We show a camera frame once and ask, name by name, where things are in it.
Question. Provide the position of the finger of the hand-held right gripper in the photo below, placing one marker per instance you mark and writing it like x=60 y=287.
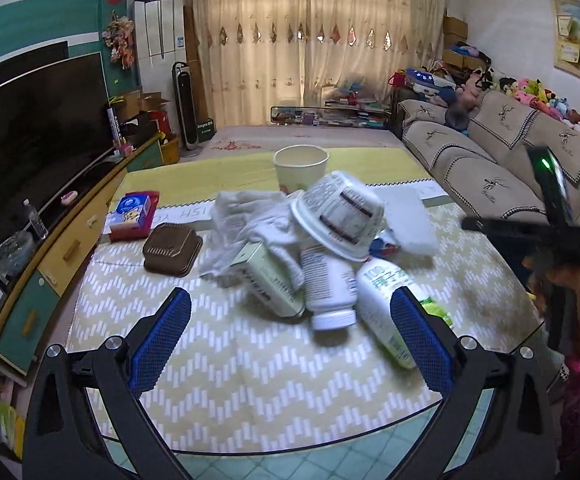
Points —
x=504 y=227

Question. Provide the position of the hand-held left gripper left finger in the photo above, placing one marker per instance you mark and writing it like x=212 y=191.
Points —
x=162 y=340

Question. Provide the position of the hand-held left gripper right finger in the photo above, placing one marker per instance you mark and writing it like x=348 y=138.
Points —
x=419 y=340

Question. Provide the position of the green white plastic bottle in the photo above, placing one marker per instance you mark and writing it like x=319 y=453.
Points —
x=377 y=300

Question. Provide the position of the white paper sheet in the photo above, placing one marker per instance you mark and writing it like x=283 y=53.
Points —
x=409 y=215

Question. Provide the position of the white pill bottle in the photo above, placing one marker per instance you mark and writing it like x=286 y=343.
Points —
x=327 y=285

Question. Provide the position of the pale green cardboard box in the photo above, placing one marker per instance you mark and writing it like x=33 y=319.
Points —
x=265 y=280

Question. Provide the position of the white cloth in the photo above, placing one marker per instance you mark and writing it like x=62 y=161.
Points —
x=250 y=220

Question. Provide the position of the white plastic bowl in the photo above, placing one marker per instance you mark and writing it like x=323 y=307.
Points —
x=340 y=210

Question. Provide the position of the cream paper cup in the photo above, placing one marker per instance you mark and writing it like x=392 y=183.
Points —
x=300 y=172

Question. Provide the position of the beige covered sofa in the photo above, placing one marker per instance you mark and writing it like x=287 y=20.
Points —
x=489 y=160

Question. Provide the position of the brown square lidded box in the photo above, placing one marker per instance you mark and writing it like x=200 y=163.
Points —
x=172 y=249

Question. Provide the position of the yellow white zigzag tablecloth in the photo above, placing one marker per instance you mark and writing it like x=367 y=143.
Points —
x=250 y=390

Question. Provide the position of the pile of plush toys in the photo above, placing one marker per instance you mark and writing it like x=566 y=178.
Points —
x=524 y=92

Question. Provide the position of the yellow green television cabinet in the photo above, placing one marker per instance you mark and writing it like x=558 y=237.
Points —
x=65 y=255

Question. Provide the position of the blue tissue pack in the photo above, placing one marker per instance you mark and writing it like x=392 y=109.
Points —
x=131 y=210

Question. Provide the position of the red tissue tray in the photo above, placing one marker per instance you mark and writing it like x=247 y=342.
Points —
x=152 y=205

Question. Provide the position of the small pink dish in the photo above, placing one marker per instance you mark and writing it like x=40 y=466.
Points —
x=68 y=198

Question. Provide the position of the clear plastic bag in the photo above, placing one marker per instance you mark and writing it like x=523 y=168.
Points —
x=14 y=255

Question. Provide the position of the clear water bottle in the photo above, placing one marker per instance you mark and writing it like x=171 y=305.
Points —
x=36 y=220

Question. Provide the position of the stacked brown cardboard boxes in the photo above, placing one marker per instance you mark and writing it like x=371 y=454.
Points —
x=457 y=35

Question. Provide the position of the yellow round basket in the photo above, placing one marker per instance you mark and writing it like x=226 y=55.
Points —
x=171 y=150

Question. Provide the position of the small pink box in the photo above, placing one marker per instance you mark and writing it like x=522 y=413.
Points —
x=123 y=150

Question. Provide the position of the low glass table with books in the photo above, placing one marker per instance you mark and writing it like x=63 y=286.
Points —
x=330 y=115

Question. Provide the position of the pink floral floor mat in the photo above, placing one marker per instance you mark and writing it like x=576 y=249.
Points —
x=270 y=137

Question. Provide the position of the open cardboard boxes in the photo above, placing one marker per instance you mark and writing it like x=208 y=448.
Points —
x=140 y=107

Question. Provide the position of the black white tower fan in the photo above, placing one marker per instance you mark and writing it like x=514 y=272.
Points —
x=185 y=105

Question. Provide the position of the black flat television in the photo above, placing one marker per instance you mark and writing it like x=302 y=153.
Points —
x=30 y=135

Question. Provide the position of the cream embroidered curtain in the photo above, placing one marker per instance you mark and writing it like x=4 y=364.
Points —
x=374 y=20
x=245 y=60

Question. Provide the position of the white standing air conditioner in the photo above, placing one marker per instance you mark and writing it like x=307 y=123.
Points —
x=160 y=40

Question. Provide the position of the hanging artificial flower bunch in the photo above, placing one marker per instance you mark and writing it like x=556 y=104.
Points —
x=120 y=40

